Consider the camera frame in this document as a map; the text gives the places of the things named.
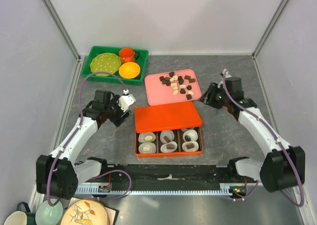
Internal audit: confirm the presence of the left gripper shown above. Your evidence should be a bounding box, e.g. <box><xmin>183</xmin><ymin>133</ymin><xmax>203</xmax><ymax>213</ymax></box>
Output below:
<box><xmin>105</xmin><ymin>95</ymin><xmax>132</xmax><ymax>127</ymax></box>

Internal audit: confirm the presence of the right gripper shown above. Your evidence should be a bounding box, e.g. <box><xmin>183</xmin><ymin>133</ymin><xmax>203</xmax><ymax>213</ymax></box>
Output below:
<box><xmin>197</xmin><ymin>83</ymin><xmax>230</xmax><ymax>110</ymax></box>

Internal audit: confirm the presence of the oval white chocolate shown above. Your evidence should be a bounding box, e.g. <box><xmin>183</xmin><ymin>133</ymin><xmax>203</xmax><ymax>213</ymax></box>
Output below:
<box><xmin>145</xmin><ymin>135</ymin><xmax>153</xmax><ymax>141</ymax></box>

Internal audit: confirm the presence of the orange box lid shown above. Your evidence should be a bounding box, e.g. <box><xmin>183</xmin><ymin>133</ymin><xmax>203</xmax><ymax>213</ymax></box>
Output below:
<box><xmin>134</xmin><ymin>101</ymin><xmax>203</xmax><ymax>133</ymax></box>

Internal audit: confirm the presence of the white rectangular chocolate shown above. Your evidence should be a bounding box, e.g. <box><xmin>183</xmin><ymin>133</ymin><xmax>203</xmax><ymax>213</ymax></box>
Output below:
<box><xmin>143</xmin><ymin>147</ymin><xmax>151</xmax><ymax>152</ymax></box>

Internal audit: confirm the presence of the orange chocolate box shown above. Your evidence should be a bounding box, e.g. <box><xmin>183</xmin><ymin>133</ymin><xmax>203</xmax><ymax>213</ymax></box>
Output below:
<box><xmin>135</xmin><ymin>127</ymin><xmax>203</xmax><ymax>158</ymax></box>

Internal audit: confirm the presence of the brown rectangular chocolate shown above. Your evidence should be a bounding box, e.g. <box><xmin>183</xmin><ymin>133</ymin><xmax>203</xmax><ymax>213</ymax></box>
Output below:
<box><xmin>166</xmin><ymin>144</ymin><xmax>174</xmax><ymax>149</ymax></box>

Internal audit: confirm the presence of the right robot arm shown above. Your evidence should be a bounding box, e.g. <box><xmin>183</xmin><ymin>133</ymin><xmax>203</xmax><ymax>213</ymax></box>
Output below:
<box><xmin>199</xmin><ymin>77</ymin><xmax>306</xmax><ymax>192</ymax></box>

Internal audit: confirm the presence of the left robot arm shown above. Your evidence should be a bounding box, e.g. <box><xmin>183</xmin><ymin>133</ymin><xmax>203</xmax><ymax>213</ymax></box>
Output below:
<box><xmin>36</xmin><ymin>90</ymin><xmax>136</xmax><ymax>200</ymax></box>

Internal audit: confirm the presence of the white paper cup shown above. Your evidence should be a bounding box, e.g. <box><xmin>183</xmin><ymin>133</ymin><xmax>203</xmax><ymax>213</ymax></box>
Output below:
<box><xmin>182</xmin><ymin>141</ymin><xmax>199</xmax><ymax>152</ymax></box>
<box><xmin>183</xmin><ymin>130</ymin><xmax>198</xmax><ymax>142</ymax></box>
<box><xmin>181</xmin><ymin>127</ymin><xmax>194</xmax><ymax>132</ymax></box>
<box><xmin>138</xmin><ymin>132</ymin><xmax>156</xmax><ymax>143</ymax></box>
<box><xmin>160</xmin><ymin>130</ymin><xmax>175</xmax><ymax>144</ymax></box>
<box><xmin>138</xmin><ymin>142</ymin><xmax>156</xmax><ymax>154</ymax></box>
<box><xmin>160</xmin><ymin>141</ymin><xmax>178</xmax><ymax>153</ymax></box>

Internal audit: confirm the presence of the pink tray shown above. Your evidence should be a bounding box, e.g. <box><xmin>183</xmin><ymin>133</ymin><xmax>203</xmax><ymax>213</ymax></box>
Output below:
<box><xmin>145</xmin><ymin>69</ymin><xmax>202</xmax><ymax>106</ymax></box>

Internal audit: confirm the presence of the orange bowl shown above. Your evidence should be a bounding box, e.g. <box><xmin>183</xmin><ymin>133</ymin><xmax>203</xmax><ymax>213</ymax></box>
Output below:
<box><xmin>119</xmin><ymin>62</ymin><xmax>141</xmax><ymax>79</ymax></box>

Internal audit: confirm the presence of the green dotted plate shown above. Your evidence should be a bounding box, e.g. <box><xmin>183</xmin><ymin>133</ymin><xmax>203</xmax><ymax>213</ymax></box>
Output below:
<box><xmin>90</xmin><ymin>53</ymin><xmax>122</xmax><ymax>74</ymax></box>

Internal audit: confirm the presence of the orange mug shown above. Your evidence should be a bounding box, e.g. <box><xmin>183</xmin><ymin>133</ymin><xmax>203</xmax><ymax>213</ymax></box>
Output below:
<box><xmin>119</xmin><ymin>47</ymin><xmax>140</xmax><ymax>63</ymax></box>

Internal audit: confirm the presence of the painted bird plate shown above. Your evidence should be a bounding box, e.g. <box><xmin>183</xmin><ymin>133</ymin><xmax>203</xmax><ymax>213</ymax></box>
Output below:
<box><xmin>60</xmin><ymin>199</ymin><xmax>110</xmax><ymax>225</ymax></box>

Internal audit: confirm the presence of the celadon bowl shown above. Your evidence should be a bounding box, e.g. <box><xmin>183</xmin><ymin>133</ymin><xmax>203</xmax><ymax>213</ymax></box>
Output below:
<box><xmin>35</xmin><ymin>201</ymin><xmax>64</xmax><ymax>225</ymax></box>

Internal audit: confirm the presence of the white green mug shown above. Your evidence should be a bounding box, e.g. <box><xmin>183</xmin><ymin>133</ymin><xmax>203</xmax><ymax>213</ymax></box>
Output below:
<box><xmin>4</xmin><ymin>202</ymin><xmax>36</xmax><ymax>225</ymax></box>

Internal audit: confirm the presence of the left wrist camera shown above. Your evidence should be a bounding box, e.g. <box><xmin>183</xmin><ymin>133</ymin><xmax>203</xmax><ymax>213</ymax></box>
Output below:
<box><xmin>118</xmin><ymin>89</ymin><xmax>136</xmax><ymax>112</ymax></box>

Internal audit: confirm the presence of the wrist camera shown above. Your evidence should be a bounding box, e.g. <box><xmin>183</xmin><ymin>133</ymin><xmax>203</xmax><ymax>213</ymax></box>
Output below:
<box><xmin>220</xmin><ymin>69</ymin><xmax>232</xmax><ymax>79</ymax></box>
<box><xmin>118</xmin><ymin>89</ymin><xmax>136</xmax><ymax>112</ymax></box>

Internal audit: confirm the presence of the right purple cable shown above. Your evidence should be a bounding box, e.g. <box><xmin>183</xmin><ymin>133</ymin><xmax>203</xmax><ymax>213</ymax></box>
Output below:
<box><xmin>221</xmin><ymin>73</ymin><xmax>306</xmax><ymax>207</ymax></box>

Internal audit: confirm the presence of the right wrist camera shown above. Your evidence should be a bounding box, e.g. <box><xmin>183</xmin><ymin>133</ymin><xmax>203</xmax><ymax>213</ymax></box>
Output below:
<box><xmin>220</xmin><ymin>69</ymin><xmax>232</xmax><ymax>79</ymax></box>

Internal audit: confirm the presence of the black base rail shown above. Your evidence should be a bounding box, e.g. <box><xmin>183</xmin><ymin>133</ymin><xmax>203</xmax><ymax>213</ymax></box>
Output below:
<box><xmin>75</xmin><ymin>164</ymin><xmax>255</xmax><ymax>196</ymax></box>

